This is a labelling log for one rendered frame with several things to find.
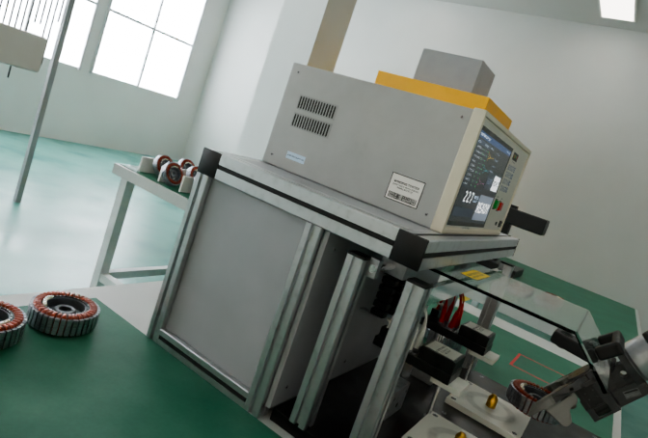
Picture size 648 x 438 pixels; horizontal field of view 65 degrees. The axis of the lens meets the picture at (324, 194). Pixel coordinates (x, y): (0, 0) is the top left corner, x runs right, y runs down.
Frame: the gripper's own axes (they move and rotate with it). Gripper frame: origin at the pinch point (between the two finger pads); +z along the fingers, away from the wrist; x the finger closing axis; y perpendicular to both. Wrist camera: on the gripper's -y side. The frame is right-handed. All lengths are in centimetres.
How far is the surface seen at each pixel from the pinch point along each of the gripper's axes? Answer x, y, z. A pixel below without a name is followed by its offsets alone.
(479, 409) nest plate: -4.3, -3.6, 8.9
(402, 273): -35.7, -29.6, -4.1
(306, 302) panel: -45, -33, 8
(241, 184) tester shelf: -46, -55, 8
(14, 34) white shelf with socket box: -87, -59, -3
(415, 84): 322, -223, 20
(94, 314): -55, -51, 41
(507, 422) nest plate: -2.7, 0.9, 5.9
